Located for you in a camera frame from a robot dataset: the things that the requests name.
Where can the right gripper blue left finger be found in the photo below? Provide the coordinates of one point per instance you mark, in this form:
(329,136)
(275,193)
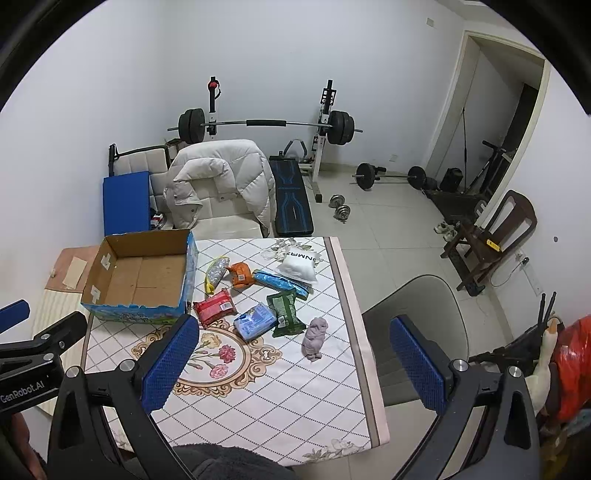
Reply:
(163,361)

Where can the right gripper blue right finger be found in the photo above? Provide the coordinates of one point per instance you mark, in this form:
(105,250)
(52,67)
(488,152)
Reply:
(424,362)

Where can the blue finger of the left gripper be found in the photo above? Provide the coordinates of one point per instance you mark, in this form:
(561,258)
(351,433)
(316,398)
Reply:
(13,314)

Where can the red snack packet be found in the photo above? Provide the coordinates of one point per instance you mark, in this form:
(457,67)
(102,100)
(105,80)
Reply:
(214,308)

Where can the light blue tissue pack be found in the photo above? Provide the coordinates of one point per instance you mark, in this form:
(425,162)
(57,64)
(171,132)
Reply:
(255,322)

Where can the yellow silver scrub sponge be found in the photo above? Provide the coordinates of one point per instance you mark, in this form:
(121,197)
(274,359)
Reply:
(214,273)

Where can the green wipes packet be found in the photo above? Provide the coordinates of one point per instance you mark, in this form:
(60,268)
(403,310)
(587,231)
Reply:
(283,305)

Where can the grey office chair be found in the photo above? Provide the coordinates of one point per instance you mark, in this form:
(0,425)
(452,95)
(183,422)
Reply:
(428,301)

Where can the floral patterned tablecloth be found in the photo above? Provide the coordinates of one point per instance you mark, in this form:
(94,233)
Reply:
(263,395)

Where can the open cardboard box blue sides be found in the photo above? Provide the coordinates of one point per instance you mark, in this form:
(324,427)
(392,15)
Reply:
(142,277)

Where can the white goose plush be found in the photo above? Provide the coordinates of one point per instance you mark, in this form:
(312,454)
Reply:
(539,382)

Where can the dark wooden chair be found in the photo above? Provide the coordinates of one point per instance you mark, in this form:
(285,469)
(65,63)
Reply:
(476,251)

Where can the orange snack packet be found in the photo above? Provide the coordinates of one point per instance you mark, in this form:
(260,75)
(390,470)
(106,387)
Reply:
(240,275)

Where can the red plastic bag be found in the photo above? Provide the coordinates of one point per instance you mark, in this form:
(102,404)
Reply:
(572,357)

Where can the long blue foil packet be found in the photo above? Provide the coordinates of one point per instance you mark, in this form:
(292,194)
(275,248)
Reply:
(280,283)

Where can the blue folded mat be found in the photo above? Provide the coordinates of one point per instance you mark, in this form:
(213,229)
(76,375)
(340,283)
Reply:
(126,207)

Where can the white plastic bag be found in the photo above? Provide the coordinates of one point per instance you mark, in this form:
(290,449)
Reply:
(299,265)

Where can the beige padded chair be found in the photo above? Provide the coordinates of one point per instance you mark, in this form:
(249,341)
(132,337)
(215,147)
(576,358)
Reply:
(222,217)

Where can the barbell on floor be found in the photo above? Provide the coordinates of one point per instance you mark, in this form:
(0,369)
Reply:
(367,175)

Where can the black blue weight bench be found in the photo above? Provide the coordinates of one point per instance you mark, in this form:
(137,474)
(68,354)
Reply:
(293,212)

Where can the white puffer jacket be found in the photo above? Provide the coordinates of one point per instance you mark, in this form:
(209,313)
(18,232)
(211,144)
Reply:
(234,166)

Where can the barbell on rack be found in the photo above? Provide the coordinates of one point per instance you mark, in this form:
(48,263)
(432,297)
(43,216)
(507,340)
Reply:
(190,126)

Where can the white squat rack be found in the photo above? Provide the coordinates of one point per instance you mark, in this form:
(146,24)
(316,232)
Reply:
(311,166)

